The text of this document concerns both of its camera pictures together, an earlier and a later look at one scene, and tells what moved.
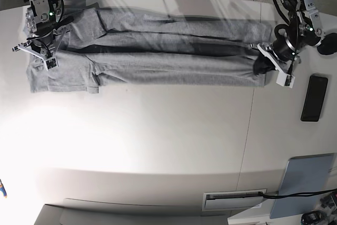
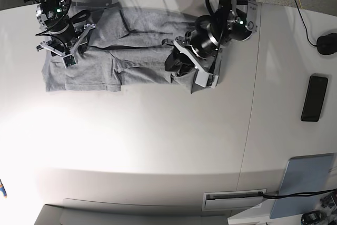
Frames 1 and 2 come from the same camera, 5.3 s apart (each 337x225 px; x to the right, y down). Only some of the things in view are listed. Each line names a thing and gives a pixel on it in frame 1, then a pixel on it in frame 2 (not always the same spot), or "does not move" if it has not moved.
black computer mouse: x=328 y=45 does not move
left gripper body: x=44 y=45 -> x=65 y=42
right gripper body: x=282 y=54 -> x=201 y=46
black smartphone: x=314 y=99 does not move
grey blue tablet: x=305 y=174 does not move
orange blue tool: x=2 y=188 does not move
